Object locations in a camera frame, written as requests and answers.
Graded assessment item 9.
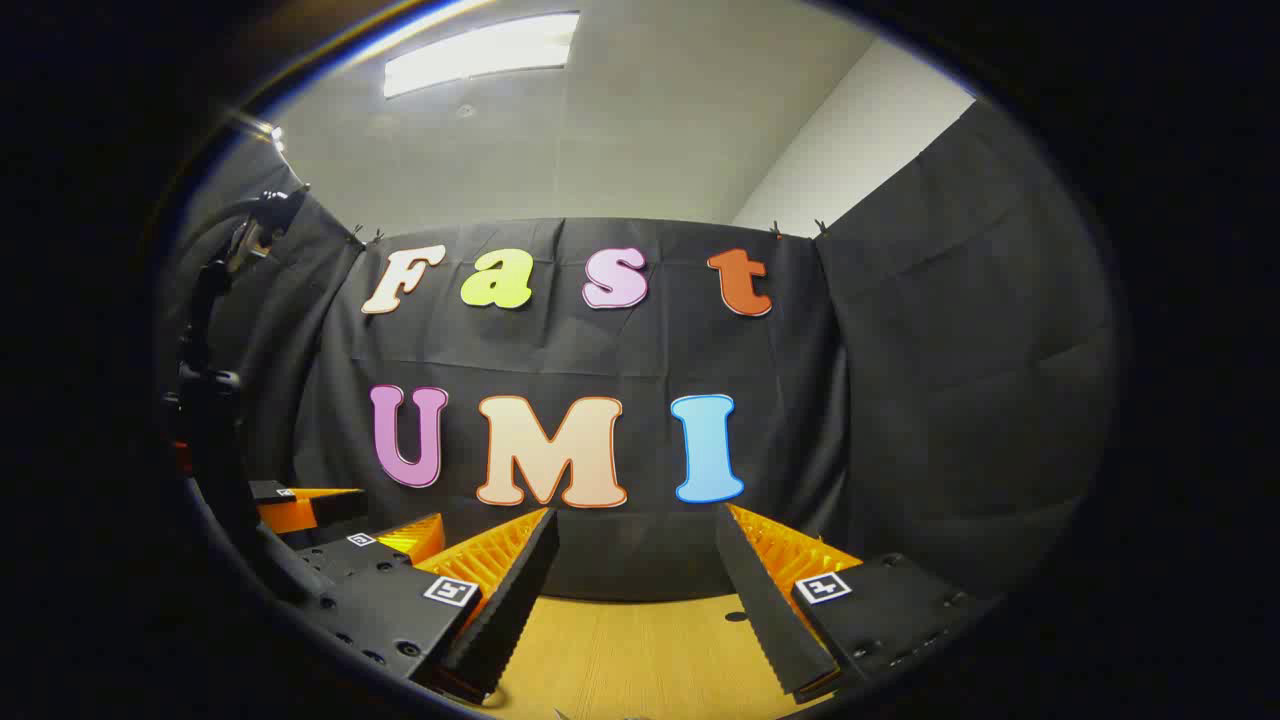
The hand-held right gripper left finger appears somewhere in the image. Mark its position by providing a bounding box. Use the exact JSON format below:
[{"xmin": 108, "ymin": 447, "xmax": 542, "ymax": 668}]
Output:
[{"xmin": 298, "ymin": 506, "xmax": 561, "ymax": 705}]

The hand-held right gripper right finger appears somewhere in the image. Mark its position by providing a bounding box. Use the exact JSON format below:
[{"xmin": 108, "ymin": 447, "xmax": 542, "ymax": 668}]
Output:
[{"xmin": 714, "ymin": 503, "xmax": 999, "ymax": 701}]

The black backdrop cloth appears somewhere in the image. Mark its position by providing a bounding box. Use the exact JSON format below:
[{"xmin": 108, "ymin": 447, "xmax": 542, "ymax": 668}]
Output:
[{"xmin": 155, "ymin": 100, "xmax": 1121, "ymax": 606}]

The ceiling light panel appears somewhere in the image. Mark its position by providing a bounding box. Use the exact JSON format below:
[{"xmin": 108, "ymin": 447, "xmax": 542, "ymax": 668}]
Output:
[{"xmin": 383, "ymin": 10, "xmax": 582, "ymax": 99}]

